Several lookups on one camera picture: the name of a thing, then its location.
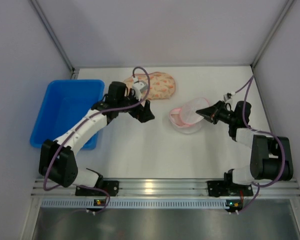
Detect pink trimmed mesh laundry bag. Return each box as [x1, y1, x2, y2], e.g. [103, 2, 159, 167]
[168, 97, 210, 134]

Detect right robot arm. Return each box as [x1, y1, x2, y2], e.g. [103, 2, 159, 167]
[196, 101, 294, 185]

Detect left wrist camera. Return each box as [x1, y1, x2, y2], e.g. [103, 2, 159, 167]
[131, 77, 148, 101]

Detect pink bra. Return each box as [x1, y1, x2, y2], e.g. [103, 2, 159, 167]
[169, 112, 187, 126]

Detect aluminium mounting rail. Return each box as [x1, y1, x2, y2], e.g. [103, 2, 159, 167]
[30, 178, 300, 210]

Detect purple cable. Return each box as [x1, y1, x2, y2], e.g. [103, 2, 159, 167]
[231, 74, 287, 215]
[43, 66, 152, 215]

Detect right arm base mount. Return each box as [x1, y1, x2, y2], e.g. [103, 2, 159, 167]
[207, 180, 254, 198]

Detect blue plastic bin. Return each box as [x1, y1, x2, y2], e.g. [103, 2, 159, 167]
[29, 79, 105, 148]

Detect floral orange laundry bag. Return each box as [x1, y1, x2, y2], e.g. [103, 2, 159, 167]
[123, 71, 177, 101]

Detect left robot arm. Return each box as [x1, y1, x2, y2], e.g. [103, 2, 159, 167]
[39, 78, 155, 188]

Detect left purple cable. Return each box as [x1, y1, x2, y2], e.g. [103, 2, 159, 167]
[43, 66, 152, 215]

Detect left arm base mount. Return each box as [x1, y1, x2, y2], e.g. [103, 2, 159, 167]
[75, 179, 120, 197]

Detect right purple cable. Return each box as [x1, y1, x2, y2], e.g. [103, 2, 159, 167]
[231, 74, 287, 215]

